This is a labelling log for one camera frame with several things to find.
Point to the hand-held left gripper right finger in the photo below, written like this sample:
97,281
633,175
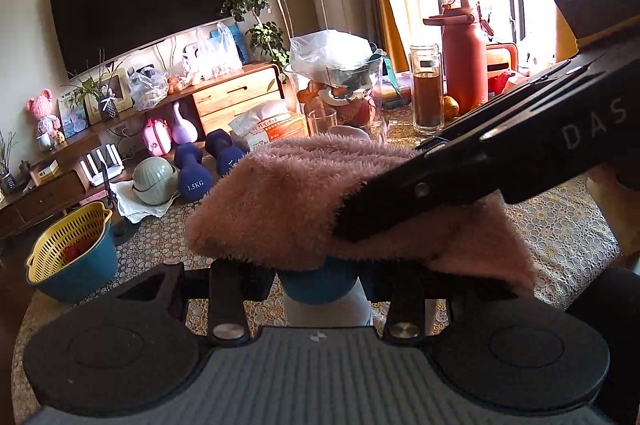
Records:
406,300

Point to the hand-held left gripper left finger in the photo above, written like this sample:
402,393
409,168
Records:
227,285

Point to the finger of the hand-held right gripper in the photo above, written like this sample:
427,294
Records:
420,190
500,105

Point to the white bottle with blue cap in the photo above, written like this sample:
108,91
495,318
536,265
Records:
320,285

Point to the pink fluffy towel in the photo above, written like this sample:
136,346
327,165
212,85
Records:
280,200

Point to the person's right hand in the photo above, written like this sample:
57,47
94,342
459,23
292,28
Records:
607,185

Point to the red orange box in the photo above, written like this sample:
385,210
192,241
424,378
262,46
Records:
502,62

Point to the orange fruit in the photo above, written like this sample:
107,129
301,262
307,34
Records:
451,107

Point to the red water bottle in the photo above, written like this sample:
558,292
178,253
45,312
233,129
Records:
462,65

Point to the glass tea bottle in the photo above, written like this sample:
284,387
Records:
426,100

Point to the clear container of fruit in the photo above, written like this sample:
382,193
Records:
355,110

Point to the blue dumbbell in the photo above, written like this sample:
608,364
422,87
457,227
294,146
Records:
225,152
195,185

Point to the white cloth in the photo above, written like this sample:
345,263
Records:
135,210

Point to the clear drinking glass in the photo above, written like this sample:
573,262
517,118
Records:
321,122

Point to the black phone stand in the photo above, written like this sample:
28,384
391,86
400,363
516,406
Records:
122,225

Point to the pale green round bowl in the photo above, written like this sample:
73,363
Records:
155,180

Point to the dark metal bowl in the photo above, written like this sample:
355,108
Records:
352,75

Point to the red fruit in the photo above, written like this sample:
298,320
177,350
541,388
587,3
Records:
80,250

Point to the lavender kettlebell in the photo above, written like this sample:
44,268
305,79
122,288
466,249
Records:
184,130

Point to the pink toy bag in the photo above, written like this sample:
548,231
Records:
157,137

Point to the clear plastic bag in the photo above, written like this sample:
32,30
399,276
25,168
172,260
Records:
330,50

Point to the white tissue pack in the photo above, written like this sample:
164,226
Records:
257,117

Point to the white router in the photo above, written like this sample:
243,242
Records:
102,167

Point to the yellow plastic colander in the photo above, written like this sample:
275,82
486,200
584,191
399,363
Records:
55,245

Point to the wooden television cabinet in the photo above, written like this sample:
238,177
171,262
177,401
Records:
230,97

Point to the pile of oranges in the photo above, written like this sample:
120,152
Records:
182,85

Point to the clear bag of food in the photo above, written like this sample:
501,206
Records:
147,90

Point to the small plant in dark vase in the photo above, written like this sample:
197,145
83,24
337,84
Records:
107,107

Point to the small white box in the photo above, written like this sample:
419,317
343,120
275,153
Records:
44,172

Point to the white plastic bag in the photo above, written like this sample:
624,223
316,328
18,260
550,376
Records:
215,55

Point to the blue box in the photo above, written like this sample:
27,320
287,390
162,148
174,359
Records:
239,42

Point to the small dark teapot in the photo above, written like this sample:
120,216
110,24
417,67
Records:
24,167

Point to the vase with dried twigs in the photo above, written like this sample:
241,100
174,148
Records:
7,177

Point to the pink plush toy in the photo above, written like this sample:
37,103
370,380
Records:
44,112

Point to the black flat television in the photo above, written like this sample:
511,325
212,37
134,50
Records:
135,0

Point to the cream photo frame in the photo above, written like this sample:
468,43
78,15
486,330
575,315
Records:
122,90

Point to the portrait photo frame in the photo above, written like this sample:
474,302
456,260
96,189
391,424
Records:
72,110

